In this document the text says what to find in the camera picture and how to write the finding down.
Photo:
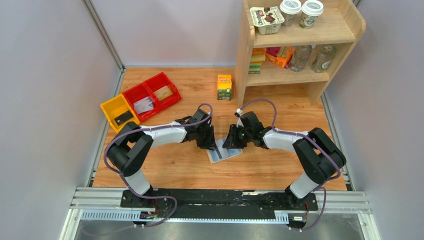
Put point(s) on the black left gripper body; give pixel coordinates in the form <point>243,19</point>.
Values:
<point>206,137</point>

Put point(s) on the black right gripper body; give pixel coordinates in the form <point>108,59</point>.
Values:
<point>234,138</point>

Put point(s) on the grey translucent card holder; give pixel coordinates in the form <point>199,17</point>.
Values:
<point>227,153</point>

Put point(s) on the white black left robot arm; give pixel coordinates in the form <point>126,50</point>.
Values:
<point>127,152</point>

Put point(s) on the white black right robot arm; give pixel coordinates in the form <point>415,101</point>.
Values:
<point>318,155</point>

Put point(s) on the gold credit card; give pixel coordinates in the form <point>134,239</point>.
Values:
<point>163,93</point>

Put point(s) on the black credit card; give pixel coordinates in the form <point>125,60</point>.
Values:
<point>124,117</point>

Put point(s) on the yellow green juice carton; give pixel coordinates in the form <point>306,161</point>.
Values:
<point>224,87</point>

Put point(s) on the red far plastic bin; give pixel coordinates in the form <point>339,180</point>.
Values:
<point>158,81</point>

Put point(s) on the red plastic bin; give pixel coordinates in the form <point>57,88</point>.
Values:
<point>158,81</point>
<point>141,100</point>

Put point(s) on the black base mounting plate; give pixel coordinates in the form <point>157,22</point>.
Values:
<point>218,203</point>

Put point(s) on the red middle plastic bin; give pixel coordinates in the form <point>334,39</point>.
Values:
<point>141,100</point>

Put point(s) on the yellow green sponge stack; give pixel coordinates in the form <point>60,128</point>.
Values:
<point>257,58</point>

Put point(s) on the orange snack box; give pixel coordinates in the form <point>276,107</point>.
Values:
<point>280,56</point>

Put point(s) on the yellow plastic bin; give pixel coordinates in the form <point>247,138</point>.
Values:
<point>114,107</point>

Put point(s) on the left clear plastic bottle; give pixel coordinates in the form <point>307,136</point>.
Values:
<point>300,57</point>

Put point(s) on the clear plastic bottle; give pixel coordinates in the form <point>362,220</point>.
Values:
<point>324,58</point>
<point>300,57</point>

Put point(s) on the right clear plastic bottle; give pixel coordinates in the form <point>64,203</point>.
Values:
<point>324,58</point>

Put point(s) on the Chobani yogurt cup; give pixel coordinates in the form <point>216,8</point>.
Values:
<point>267,20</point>

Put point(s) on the left white-lidded paper cup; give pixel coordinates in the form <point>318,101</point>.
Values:
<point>289,10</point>

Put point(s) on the white-lidded paper cup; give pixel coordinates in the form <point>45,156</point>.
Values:
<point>289,10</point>
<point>311,10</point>

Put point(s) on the right white-lidded paper cup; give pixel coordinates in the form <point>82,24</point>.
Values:
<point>311,10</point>

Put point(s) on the wooden shelf unit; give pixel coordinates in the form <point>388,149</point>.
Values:
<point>341,24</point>

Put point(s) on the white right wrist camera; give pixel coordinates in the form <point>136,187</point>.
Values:
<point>239,115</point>

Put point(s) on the aluminium frame rail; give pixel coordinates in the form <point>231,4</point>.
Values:
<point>336,202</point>

